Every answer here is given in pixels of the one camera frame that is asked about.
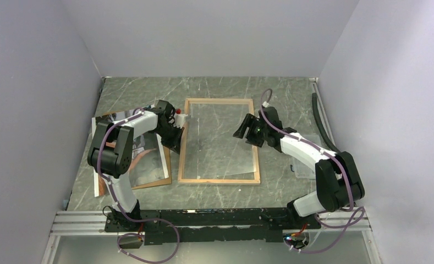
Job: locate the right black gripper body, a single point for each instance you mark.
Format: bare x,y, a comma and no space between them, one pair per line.
258,133

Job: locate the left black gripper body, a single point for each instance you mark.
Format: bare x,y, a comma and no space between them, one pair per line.
170,135

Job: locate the glossy photo print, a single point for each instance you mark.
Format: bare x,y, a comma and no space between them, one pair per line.
144,156

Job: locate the clear acrylic sheet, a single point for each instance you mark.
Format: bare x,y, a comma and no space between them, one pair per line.
220,142

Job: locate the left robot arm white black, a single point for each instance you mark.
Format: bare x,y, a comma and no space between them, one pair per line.
112,147

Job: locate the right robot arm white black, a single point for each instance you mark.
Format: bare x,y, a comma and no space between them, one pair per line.
338,183

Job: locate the brown backing board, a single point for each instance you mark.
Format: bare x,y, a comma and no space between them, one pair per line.
165,167

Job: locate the clear plastic parts box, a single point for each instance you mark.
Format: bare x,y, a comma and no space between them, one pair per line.
305,153

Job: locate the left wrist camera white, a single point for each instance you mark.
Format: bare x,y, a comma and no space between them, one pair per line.
179,118

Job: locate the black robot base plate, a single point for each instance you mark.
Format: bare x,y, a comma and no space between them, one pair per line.
207,225

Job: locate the aluminium rail frame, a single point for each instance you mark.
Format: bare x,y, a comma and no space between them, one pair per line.
194,159

